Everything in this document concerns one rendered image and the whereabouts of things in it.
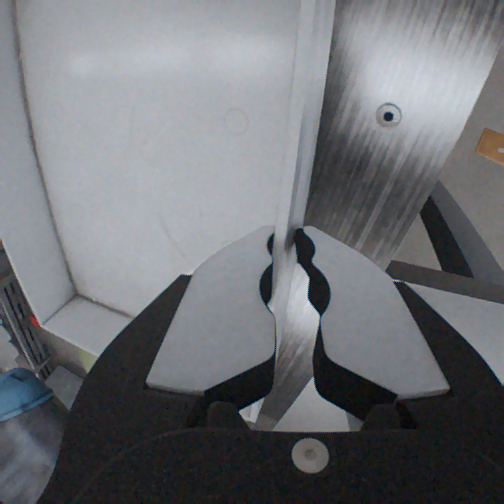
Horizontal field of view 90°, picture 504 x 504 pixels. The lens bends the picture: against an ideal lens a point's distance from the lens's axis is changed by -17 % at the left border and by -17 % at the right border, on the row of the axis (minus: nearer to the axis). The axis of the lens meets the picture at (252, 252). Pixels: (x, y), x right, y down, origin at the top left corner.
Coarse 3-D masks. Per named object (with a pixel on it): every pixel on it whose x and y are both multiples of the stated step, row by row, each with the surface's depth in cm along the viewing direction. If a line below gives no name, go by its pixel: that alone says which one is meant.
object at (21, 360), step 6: (0, 306) 53; (0, 312) 55; (6, 318) 55; (6, 324) 57; (12, 330) 58; (12, 336) 60; (18, 342) 61; (18, 348) 63; (24, 354) 64; (18, 360) 69; (24, 360) 66; (18, 366) 72; (24, 366) 69; (30, 366) 67
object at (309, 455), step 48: (192, 432) 5; (240, 432) 5; (288, 432) 5; (336, 432) 5; (384, 432) 4; (432, 432) 4; (96, 480) 4; (144, 480) 4; (192, 480) 4; (240, 480) 4; (288, 480) 4; (336, 480) 4; (384, 480) 4; (432, 480) 4; (480, 480) 4
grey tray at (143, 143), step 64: (0, 0) 12; (64, 0) 12; (128, 0) 12; (192, 0) 11; (256, 0) 10; (320, 0) 7; (0, 64) 14; (64, 64) 15; (128, 64) 14; (192, 64) 13; (256, 64) 12; (320, 64) 10; (0, 128) 16; (64, 128) 17; (128, 128) 16; (192, 128) 14; (256, 128) 13; (0, 192) 17; (64, 192) 20; (128, 192) 18; (192, 192) 16; (256, 192) 15; (64, 256) 24; (128, 256) 21; (192, 256) 19; (64, 320) 24; (128, 320) 25
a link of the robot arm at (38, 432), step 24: (0, 384) 23; (24, 384) 25; (0, 408) 22; (24, 408) 23; (48, 408) 26; (0, 432) 21; (24, 432) 22; (48, 432) 24; (0, 456) 20; (24, 456) 21; (48, 456) 23; (0, 480) 19; (24, 480) 21; (48, 480) 22
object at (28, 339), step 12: (0, 240) 47; (12, 288) 54; (0, 300) 52; (12, 300) 54; (12, 312) 55; (24, 312) 59; (12, 324) 56; (24, 336) 61; (36, 336) 65; (24, 348) 62; (36, 348) 67; (36, 360) 68; (48, 372) 74
